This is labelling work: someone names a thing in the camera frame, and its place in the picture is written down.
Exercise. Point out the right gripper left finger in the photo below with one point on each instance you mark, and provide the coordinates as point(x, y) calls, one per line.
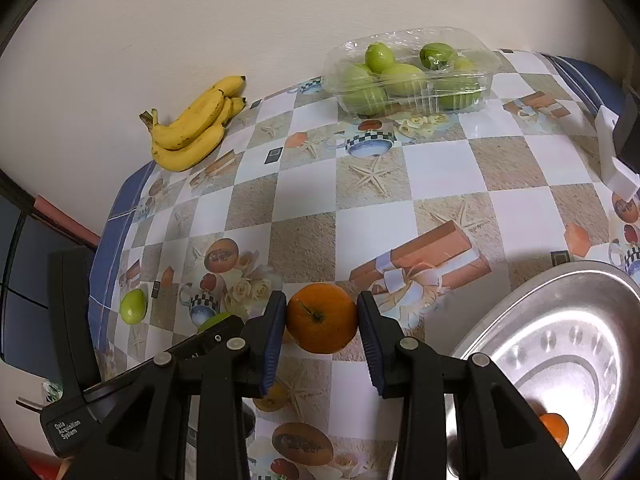
point(263, 341)

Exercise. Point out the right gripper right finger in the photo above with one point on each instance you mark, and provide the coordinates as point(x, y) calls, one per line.
point(389, 365)

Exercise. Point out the green mango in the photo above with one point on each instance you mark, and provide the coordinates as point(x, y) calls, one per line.
point(133, 306)
point(212, 320)

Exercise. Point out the orange tangerine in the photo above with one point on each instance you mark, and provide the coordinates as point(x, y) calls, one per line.
point(557, 427)
point(321, 318)

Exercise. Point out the brown longan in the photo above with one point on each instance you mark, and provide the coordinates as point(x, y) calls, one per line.
point(274, 400)

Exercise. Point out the clear box of green fruits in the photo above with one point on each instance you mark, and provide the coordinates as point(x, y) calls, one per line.
point(421, 71)

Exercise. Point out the checkered plastic tablecloth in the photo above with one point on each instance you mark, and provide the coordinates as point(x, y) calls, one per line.
point(440, 216)

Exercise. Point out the steel bowl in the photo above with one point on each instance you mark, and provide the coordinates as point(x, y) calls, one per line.
point(568, 339)

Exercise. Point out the yellow banana bunch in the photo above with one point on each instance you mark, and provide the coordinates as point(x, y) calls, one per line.
point(199, 129)

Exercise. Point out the black charger on white dock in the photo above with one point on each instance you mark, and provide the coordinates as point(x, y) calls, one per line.
point(617, 175)

